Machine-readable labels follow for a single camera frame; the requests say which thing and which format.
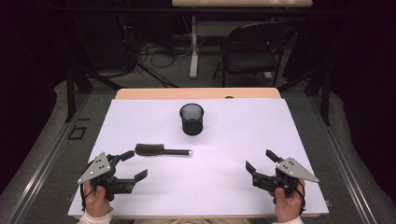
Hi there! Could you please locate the black folding chair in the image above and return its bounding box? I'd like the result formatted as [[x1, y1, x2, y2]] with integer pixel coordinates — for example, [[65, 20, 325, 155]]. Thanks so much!
[[212, 21, 297, 89]]

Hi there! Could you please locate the black metal stand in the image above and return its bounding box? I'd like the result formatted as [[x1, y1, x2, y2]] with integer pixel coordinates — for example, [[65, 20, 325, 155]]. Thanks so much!
[[64, 65, 124, 124], [276, 65, 332, 127]]

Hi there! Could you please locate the person's left hand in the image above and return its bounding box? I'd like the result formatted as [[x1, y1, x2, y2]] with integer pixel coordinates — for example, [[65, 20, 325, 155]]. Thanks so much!
[[83, 180, 114, 218]]

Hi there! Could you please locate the person's right hand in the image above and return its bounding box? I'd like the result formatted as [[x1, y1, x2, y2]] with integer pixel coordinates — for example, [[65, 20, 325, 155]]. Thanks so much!
[[268, 179, 306, 223]]

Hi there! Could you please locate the black mesh cup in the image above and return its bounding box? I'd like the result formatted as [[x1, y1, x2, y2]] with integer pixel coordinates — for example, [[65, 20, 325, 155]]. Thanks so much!
[[179, 103, 205, 136]]

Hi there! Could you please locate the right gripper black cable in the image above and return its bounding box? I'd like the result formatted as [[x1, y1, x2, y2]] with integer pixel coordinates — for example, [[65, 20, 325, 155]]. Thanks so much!
[[293, 181, 307, 217]]

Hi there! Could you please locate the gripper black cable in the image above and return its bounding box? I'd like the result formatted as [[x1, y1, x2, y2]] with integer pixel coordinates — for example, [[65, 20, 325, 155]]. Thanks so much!
[[79, 182, 95, 213], [293, 181, 307, 217]]

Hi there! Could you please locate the white-legged wooden table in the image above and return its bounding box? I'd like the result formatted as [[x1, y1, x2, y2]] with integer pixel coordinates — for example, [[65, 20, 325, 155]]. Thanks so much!
[[171, 0, 314, 80]]

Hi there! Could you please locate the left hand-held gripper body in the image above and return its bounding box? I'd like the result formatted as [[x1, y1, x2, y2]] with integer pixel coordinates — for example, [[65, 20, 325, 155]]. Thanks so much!
[[77, 151, 136, 202]]

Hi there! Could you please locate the metal floor rail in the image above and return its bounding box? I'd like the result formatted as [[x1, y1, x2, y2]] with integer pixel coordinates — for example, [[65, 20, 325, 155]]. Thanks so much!
[[306, 92, 379, 224], [4, 92, 92, 224]]

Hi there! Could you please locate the bundle of floor cables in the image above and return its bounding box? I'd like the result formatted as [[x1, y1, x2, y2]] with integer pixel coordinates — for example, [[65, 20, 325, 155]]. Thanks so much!
[[136, 39, 194, 69]]

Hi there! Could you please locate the black hairbrush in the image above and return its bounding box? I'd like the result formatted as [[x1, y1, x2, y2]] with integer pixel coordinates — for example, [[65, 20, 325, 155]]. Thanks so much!
[[134, 143, 193, 157]]

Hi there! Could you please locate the white board mat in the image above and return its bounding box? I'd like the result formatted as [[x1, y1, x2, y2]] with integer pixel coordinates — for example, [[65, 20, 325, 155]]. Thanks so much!
[[67, 98, 330, 218]]

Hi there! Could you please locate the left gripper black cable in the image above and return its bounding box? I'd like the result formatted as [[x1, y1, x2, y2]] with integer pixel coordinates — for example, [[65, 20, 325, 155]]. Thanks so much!
[[79, 182, 95, 213]]

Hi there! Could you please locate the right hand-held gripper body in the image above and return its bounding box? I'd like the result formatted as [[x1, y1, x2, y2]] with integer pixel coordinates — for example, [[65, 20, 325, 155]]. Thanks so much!
[[251, 157, 320, 197]]

